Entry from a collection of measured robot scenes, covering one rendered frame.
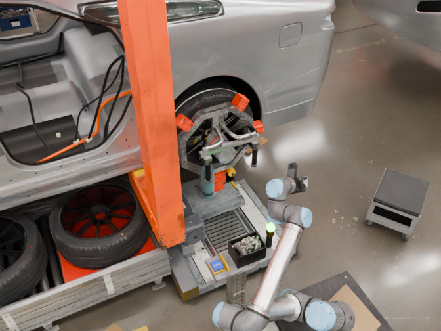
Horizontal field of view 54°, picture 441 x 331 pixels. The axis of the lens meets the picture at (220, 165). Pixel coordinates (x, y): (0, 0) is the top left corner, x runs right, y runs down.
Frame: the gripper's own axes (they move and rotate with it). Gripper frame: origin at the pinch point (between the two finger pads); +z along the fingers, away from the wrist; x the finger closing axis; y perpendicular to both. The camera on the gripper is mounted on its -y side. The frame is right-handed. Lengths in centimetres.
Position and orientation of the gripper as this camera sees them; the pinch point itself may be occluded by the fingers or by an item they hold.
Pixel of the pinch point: (305, 177)
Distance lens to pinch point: 250.2
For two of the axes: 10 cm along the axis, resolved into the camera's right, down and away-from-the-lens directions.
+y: 1.7, 9.9, -0.4
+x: 7.8, -1.6, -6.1
